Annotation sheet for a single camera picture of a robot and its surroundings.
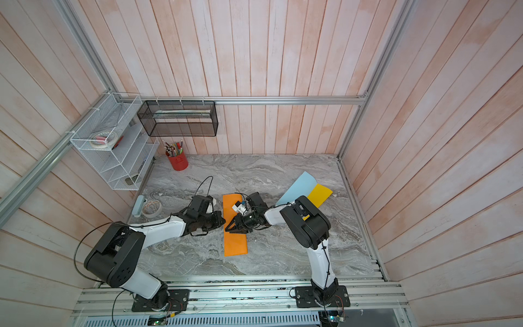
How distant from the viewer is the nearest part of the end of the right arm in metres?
0.81

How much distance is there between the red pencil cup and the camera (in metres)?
1.03

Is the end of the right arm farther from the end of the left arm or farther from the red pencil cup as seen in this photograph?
the red pencil cup

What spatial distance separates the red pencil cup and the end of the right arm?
48 cm

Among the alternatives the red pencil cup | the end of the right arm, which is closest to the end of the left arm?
the end of the right arm
